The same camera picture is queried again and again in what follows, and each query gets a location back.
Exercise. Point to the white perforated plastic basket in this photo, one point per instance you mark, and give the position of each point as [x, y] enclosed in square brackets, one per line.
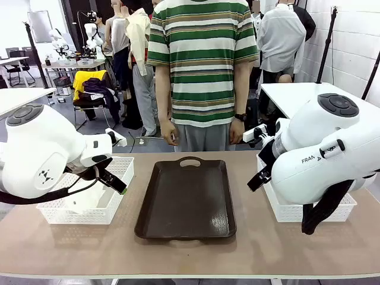
[89, 218]
[291, 212]

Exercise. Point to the yellow garment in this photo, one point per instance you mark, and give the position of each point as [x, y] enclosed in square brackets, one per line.
[81, 80]

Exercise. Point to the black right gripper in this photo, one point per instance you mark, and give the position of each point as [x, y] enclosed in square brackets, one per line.
[268, 154]

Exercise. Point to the black jacket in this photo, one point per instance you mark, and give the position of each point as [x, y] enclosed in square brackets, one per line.
[307, 22]

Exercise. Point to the black tripod stand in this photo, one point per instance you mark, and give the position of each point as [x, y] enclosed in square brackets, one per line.
[37, 56]
[326, 44]
[372, 77]

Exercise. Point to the white humanoid robot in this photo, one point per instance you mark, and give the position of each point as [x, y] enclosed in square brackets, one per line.
[92, 32]

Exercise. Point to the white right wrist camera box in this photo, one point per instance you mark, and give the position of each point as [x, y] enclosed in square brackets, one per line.
[252, 134]

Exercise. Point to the metal chair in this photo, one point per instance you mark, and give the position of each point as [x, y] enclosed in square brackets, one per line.
[89, 110]

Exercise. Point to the background work table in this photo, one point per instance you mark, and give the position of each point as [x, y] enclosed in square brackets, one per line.
[71, 63]

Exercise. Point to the mannequin with white shirt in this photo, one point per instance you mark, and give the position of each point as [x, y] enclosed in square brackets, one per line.
[280, 35]

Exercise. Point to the white softbox panel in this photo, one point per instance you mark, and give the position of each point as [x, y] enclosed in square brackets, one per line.
[40, 26]

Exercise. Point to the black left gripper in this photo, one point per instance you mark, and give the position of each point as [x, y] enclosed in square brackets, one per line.
[89, 172]

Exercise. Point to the small white background robot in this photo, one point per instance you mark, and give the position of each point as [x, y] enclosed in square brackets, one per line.
[59, 41]

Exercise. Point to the person's right forearm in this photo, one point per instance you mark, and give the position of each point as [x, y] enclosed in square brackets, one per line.
[164, 95]

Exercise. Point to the black wristwatch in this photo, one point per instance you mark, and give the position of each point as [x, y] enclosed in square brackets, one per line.
[240, 117]

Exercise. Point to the mannequin with cream shirt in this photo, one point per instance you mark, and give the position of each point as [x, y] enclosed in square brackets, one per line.
[141, 44]

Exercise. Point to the grey trousers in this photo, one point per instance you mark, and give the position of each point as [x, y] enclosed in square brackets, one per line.
[205, 138]

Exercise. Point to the white side table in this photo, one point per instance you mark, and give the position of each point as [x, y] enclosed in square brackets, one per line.
[20, 98]
[297, 95]

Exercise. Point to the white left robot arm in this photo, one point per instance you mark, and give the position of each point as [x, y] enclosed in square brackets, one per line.
[44, 142]

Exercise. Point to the person's left hand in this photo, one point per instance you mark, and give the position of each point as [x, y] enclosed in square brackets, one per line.
[237, 133]

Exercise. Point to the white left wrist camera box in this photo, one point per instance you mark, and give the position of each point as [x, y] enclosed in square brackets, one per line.
[118, 139]

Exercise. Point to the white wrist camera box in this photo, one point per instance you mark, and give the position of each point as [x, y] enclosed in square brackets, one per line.
[118, 139]
[252, 134]

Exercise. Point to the person's left forearm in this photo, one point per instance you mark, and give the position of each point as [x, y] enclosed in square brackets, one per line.
[242, 89]

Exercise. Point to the person's right hand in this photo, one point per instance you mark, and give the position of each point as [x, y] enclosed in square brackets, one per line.
[169, 133]

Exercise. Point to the mannequin with white tank top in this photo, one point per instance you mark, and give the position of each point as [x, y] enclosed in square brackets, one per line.
[118, 35]

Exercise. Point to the black office chair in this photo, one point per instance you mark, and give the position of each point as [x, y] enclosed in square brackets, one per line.
[19, 69]

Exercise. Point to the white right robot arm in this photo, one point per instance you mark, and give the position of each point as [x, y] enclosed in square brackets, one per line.
[308, 148]

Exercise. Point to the green striped t-shirt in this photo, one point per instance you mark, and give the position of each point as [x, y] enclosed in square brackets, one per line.
[202, 59]

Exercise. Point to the dark brown plastic tray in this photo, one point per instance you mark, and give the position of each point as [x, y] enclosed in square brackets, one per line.
[187, 196]

